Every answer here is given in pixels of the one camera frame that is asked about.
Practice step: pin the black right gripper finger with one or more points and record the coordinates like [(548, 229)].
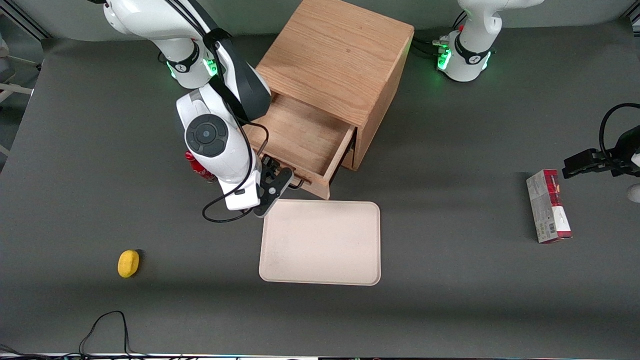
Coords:
[(275, 166), (265, 163)]

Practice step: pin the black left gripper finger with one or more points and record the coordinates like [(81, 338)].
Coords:
[(592, 154), (580, 169)]

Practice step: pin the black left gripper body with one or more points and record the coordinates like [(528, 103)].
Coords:
[(623, 151)]

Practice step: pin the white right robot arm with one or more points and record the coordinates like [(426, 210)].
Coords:
[(235, 160)]

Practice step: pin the light wooden drawer cabinet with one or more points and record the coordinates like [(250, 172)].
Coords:
[(340, 50)]

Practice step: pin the red and white carton box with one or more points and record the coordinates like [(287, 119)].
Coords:
[(547, 205)]

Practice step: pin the red cola bottle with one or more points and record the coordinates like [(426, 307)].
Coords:
[(201, 172)]

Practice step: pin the cream plastic tray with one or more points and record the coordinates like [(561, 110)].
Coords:
[(320, 242)]

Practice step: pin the yellow lemon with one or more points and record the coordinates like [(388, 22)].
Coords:
[(128, 263)]

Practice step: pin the white metal stand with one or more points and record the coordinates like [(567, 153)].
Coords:
[(15, 89)]

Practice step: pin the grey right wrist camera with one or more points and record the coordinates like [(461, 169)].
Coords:
[(240, 195)]

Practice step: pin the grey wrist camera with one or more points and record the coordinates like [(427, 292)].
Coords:
[(240, 195), (635, 193)]

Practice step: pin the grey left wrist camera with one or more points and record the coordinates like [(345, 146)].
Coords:
[(635, 193)]

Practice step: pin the aluminium frame rail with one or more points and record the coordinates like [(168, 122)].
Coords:
[(30, 22)]

